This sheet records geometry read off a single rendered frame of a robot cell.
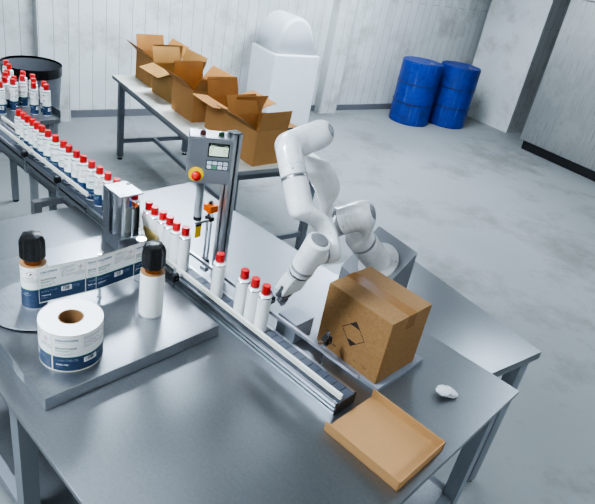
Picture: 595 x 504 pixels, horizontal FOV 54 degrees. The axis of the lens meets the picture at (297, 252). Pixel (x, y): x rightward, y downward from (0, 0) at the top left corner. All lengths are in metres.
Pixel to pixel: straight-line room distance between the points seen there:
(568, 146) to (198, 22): 4.98
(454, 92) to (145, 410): 7.60
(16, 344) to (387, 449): 1.26
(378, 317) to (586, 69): 6.85
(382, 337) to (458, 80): 7.11
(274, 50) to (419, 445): 5.62
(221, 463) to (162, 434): 0.21
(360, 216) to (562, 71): 6.69
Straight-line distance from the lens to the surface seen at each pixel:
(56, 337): 1.97
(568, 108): 8.68
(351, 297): 2.12
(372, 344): 2.12
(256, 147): 3.94
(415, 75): 8.59
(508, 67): 9.75
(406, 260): 2.59
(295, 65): 7.16
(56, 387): 2.00
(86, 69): 6.89
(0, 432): 2.82
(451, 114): 9.05
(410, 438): 2.07
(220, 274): 2.32
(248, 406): 2.02
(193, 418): 1.96
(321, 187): 2.21
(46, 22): 6.55
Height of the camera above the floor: 2.24
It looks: 29 degrees down
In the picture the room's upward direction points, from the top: 11 degrees clockwise
